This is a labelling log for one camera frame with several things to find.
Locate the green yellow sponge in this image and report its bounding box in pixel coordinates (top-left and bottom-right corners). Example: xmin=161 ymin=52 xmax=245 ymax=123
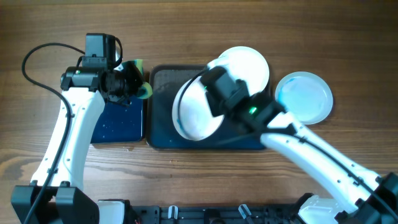
xmin=121 ymin=59 xmax=153 ymax=100

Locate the white plate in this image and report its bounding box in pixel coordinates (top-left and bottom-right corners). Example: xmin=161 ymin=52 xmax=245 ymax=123
xmin=206 ymin=46 xmax=270 ymax=95
xmin=172 ymin=77 xmax=224 ymax=141

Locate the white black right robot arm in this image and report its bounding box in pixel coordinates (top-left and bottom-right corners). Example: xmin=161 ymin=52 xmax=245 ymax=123
xmin=208 ymin=88 xmax=397 ymax=223

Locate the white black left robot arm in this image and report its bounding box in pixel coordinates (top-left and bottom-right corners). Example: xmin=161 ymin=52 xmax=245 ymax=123
xmin=11 ymin=60 xmax=151 ymax=223

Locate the dark grey serving tray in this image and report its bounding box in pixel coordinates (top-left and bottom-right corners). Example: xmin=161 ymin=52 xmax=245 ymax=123
xmin=146 ymin=64 xmax=265 ymax=151

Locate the black water tub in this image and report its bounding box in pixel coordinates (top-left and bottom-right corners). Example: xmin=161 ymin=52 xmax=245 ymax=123
xmin=91 ymin=96 xmax=144 ymax=144

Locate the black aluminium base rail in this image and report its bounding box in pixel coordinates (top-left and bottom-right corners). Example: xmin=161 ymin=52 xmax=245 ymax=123
xmin=132 ymin=204 xmax=298 ymax=224

